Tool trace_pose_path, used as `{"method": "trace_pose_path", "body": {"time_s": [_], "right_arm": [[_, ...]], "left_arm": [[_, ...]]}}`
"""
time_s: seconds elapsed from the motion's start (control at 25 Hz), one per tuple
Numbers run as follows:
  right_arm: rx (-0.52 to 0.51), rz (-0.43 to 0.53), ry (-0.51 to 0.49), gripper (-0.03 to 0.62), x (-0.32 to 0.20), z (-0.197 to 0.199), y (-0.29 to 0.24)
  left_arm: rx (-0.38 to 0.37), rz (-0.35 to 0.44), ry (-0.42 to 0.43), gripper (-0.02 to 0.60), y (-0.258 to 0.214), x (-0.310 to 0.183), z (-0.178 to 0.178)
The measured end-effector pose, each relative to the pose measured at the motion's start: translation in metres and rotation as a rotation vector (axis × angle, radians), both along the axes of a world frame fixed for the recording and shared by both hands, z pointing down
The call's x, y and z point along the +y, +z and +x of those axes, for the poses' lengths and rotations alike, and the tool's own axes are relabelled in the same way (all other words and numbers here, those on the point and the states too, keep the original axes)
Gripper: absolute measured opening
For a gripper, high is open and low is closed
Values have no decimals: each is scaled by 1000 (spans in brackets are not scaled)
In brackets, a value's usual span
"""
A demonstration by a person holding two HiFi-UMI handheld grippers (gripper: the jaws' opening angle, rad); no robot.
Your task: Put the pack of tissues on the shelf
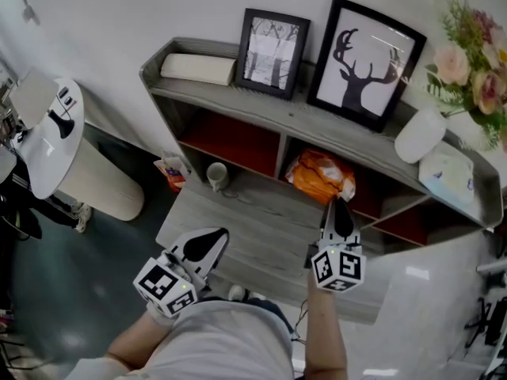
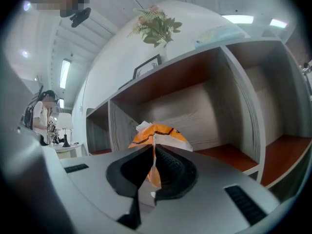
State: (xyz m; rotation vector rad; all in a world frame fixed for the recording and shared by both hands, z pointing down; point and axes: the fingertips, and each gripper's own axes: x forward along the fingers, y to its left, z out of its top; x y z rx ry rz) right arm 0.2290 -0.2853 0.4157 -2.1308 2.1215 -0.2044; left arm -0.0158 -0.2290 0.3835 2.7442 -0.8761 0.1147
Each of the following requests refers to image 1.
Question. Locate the person's left hand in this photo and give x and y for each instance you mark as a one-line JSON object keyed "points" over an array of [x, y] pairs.
{"points": [[162, 317]]}

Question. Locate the black frame tree picture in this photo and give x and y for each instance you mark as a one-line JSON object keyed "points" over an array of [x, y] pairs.
{"points": [[271, 54]]}

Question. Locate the cream flat box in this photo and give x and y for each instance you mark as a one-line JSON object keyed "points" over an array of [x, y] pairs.
{"points": [[198, 69]]}

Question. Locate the person's white shoe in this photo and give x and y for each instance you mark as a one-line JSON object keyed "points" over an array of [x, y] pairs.
{"points": [[236, 292]]}

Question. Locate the person's left forearm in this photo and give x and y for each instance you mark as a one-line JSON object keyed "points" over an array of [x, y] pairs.
{"points": [[134, 343]]}

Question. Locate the pink flower bouquet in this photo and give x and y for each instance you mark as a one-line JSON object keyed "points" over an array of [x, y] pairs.
{"points": [[471, 73]]}

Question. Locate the person's right forearm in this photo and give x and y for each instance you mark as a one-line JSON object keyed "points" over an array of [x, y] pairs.
{"points": [[325, 331]]}

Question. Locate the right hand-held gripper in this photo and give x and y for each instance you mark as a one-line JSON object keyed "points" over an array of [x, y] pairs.
{"points": [[340, 267]]}

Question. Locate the person's grey shirt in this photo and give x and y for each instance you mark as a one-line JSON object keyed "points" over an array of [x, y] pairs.
{"points": [[222, 343]]}

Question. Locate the white lamp with black base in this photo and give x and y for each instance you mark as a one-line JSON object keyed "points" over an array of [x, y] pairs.
{"points": [[33, 97]]}

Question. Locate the black frame deer picture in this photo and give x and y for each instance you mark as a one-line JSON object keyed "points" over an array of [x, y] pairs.
{"points": [[364, 65]]}

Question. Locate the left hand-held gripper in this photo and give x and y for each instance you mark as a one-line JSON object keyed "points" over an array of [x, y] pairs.
{"points": [[198, 248]]}

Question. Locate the white round ribbed side table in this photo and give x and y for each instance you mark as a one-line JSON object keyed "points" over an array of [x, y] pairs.
{"points": [[91, 184]]}

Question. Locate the white mug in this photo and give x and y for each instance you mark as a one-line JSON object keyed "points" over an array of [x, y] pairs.
{"points": [[217, 175]]}

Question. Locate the black office chair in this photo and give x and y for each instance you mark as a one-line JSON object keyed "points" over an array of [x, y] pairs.
{"points": [[491, 323]]}

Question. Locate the orange plastic bag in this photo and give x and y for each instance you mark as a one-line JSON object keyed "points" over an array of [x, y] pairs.
{"points": [[317, 174]]}

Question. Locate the orange white bag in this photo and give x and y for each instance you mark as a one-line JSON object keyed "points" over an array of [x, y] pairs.
{"points": [[172, 172]]}

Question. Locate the white blue soft packet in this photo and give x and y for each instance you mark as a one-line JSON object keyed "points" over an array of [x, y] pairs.
{"points": [[447, 176]]}

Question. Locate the grey wooden shelf desk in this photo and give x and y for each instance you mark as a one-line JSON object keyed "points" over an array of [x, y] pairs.
{"points": [[245, 220]]}

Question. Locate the small black device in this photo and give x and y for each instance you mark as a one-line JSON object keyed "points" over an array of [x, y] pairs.
{"points": [[71, 101], [63, 92]]}

